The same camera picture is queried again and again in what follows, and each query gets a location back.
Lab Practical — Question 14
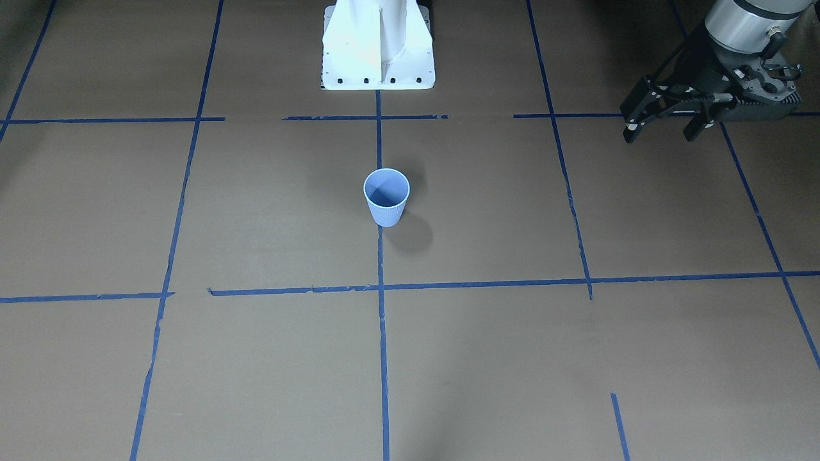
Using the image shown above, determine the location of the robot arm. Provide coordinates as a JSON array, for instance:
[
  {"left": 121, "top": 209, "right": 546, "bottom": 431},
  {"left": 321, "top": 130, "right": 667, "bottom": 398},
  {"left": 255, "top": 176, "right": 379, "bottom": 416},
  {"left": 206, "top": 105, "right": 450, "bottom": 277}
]
[{"left": 619, "top": 1, "right": 811, "bottom": 143}]

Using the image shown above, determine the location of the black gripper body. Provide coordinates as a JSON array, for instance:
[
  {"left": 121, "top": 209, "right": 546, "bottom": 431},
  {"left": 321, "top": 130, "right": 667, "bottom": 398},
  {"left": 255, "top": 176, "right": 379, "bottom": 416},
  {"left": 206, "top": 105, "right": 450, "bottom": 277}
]
[{"left": 653, "top": 38, "right": 803, "bottom": 122}]

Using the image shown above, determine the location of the blue ribbed plastic cup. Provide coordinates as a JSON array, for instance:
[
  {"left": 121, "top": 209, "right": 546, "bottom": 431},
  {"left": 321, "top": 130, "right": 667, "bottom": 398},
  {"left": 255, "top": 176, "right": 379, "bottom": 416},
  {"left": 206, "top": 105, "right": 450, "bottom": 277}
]
[{"left": 363, "top": 168, "right": 411, "bottom": 227}]

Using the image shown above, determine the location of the white pole with base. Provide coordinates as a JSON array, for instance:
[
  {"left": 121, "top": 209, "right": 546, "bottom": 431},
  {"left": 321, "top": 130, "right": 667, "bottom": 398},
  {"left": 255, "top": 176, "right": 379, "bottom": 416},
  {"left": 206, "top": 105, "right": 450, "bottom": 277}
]
[{"left": 320, "top": 1, "right": 436, "bottom": 91}]

